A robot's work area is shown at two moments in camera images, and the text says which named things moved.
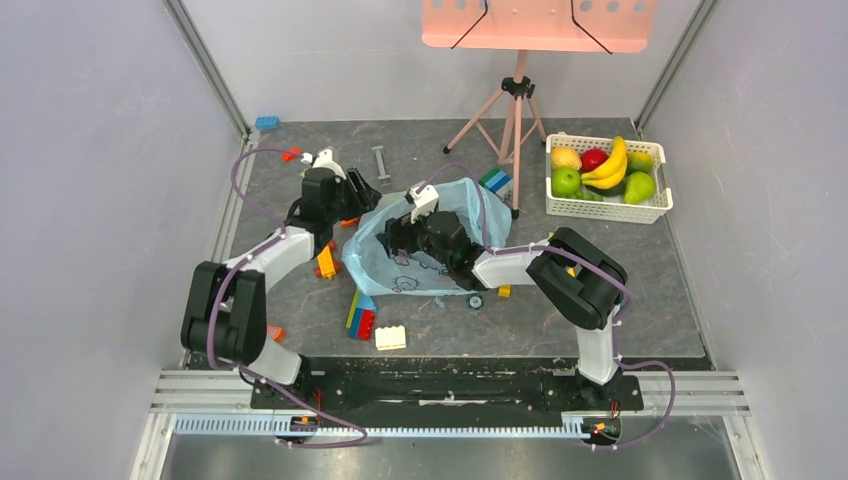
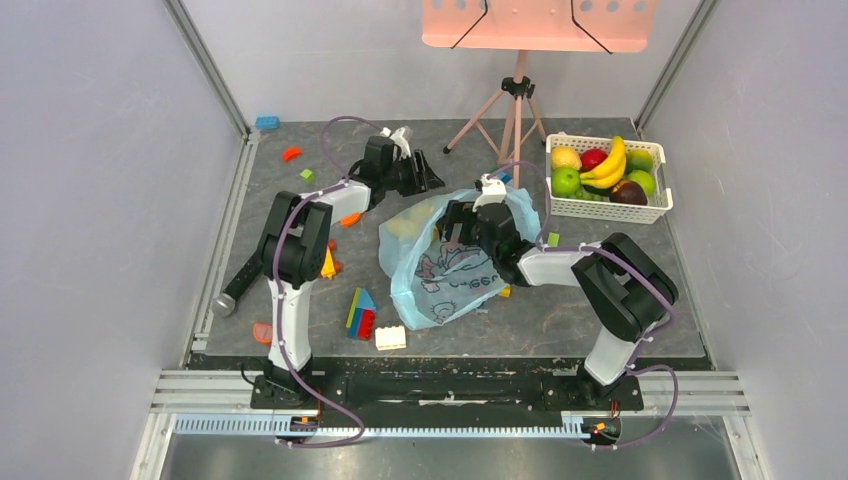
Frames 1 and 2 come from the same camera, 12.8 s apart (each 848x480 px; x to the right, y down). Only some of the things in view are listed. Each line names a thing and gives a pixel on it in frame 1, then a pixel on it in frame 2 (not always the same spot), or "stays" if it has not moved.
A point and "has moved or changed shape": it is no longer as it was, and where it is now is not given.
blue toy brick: [267, 122] stays
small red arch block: [288, 156] stays
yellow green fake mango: [638, 162] stays
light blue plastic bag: [415, 272] has moved or changed shape
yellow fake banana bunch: [612, 170] stays
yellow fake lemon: [566, 157] stays
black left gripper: [366, 197] → [425, 180]
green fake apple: [565, 181] stays
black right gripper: [406, 232] → [457, 221]
